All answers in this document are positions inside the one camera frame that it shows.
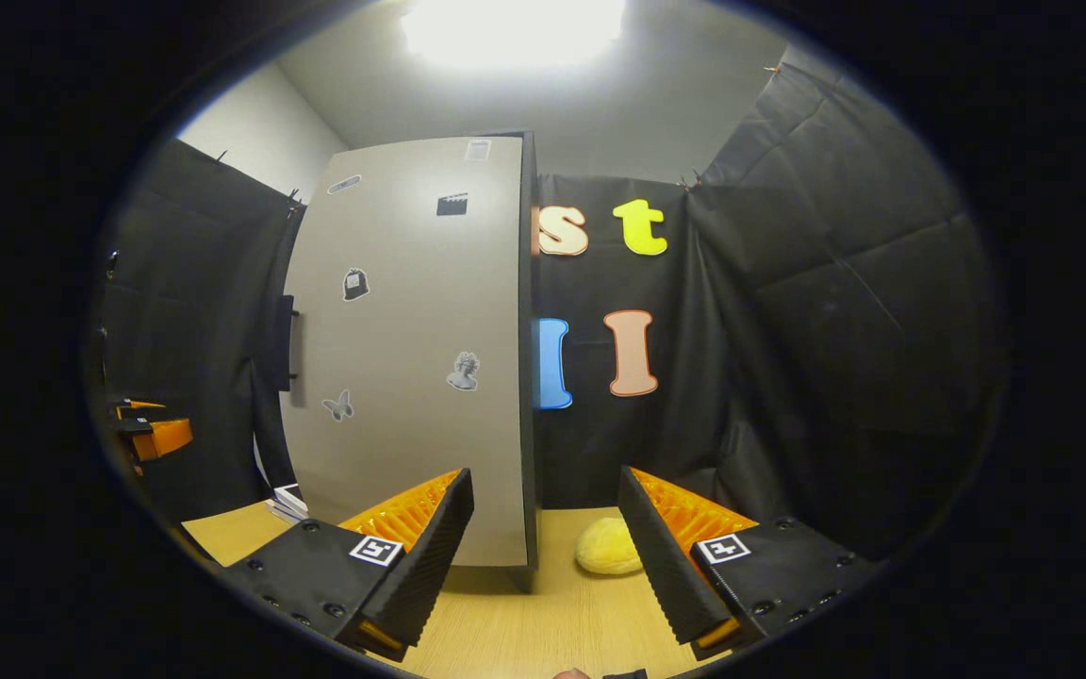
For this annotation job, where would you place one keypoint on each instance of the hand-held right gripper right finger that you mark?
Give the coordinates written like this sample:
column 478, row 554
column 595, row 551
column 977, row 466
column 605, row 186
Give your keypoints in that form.
column 670, row 566

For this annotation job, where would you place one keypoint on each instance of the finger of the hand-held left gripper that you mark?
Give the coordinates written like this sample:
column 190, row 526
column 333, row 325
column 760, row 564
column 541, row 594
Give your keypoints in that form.
column 166, row 437
column 142, row 405

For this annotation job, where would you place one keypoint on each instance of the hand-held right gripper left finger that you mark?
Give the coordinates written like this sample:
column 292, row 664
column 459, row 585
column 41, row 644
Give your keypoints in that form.
column 425, row 556

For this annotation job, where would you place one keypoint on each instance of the dark grey cabinet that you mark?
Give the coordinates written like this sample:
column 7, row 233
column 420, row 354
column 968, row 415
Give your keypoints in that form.
column 530, row 377

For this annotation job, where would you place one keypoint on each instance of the yellow plush toy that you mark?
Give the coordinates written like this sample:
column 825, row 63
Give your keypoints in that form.
column 604, row 549

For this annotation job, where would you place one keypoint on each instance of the white book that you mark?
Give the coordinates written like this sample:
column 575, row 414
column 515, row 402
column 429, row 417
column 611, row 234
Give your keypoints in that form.
column 281, row 514

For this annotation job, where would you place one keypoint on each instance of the dark cover book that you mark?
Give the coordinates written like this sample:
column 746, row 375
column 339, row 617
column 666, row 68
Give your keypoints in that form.
column 291, row 498

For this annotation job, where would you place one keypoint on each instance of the black backdrop cloth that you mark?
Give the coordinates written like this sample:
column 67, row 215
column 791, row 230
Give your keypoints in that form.
column 835, row 330

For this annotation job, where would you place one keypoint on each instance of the ceiling light panel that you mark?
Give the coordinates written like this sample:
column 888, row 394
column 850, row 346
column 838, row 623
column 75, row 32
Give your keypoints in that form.
column 510, row 28

